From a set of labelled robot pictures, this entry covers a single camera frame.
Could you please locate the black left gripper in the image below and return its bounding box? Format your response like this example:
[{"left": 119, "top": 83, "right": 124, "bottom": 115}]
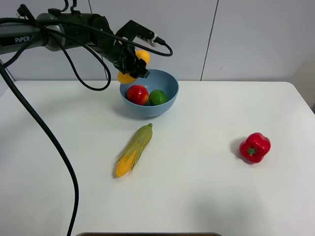
[{"left": 93, "top": 33, "right": 150, "bottom": 79}]

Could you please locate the yellow mango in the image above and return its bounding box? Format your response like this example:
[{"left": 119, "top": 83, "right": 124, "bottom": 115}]
[{"left": 117, "top": 50, "right": 151, "bottom": 84}]

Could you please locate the red pomegranate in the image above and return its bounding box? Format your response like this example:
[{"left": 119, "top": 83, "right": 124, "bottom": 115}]
[{"left": 126, "top": 85, "right": 149, "bottom": 106}]

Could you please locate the green lime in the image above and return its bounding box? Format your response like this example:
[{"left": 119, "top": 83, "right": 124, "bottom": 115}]
[{"left": 149, "top": 89, "right": 168, "bottom": 106}]

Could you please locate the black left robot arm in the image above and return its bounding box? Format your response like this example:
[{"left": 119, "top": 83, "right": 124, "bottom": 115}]
[{"left": 0, "top": 4, "right": 152, "bottom": 79}]

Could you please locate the blue plastic bowl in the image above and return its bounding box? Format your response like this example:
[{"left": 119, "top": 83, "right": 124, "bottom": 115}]
[{"left": 120, "top": 69, "right": 179, "bottom": 118}]

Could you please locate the corn cob with husk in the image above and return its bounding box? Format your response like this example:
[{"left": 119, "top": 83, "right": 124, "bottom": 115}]
[{"left": 114, "top": 123, "right": 153, "bottom": 178}]

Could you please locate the red bell pepper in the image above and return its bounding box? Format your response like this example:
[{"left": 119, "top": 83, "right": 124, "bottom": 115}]
[{"left": 239, "top": 132, "right": 271, "bottom": 164}]

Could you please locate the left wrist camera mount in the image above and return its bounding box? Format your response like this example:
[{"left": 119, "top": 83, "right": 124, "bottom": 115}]
[{"left": 116, "top": 20, "right": 165, "bottom": 47}]

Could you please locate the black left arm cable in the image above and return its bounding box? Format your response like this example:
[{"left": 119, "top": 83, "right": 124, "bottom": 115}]
[{"left": 0, "top": 0, "right": 173, "bottom": 236}]

